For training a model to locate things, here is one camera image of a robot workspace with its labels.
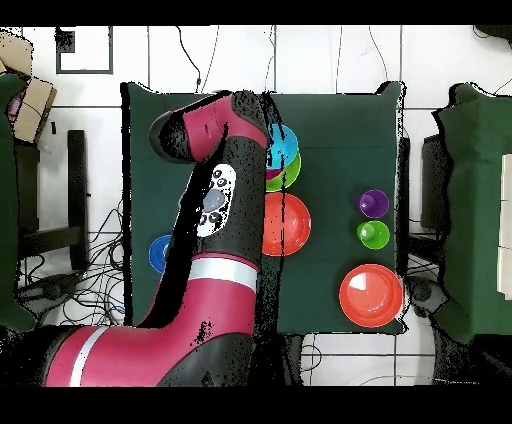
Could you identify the large green bowl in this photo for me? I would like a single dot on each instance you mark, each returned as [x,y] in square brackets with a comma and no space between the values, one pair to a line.
[292,176]

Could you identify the small pink item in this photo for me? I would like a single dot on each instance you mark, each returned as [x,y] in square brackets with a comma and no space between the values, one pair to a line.
[14,106]

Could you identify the black box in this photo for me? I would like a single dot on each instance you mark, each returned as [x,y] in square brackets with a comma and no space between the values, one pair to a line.
[434,184]

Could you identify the small light blue bowl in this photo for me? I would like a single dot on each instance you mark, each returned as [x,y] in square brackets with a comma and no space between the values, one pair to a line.
[288,144]

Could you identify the green cup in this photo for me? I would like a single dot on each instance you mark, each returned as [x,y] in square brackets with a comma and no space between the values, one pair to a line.
[378,236]

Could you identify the black chair frame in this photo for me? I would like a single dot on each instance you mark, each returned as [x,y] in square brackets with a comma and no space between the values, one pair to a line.
[76,180]

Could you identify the small dark blue bowl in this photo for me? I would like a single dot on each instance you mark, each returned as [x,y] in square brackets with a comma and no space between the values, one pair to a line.
[158,256]

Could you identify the dark green side cloth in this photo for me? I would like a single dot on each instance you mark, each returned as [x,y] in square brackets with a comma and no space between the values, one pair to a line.
[476,200]
[8,200]

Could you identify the large orange bowl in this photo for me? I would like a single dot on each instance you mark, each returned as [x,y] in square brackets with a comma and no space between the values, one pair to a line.
[370,296]
[294,224]

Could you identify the purple cup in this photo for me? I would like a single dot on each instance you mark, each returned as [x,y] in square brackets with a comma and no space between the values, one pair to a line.
[374,204]

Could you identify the brown cardboard box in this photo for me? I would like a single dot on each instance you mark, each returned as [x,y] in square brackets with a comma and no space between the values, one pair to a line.
[34,112]
[14,52]

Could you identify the dark green table cloth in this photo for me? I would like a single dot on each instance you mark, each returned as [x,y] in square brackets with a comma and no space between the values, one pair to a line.
[340,132]

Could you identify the white panel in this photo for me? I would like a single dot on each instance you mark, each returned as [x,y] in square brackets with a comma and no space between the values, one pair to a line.
[506,224]

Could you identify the black square floor frame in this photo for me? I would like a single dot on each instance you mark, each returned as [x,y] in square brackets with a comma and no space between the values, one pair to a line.
[66,40]

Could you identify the small pink bowl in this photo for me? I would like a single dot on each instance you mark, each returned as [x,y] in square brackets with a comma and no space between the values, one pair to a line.
[274,174]

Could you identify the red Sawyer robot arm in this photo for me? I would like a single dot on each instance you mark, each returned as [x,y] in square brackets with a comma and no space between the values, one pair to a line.
[212,300]

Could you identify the grey stand foot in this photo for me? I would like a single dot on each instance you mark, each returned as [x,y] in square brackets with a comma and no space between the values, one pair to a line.
[48,290]
[424,294]

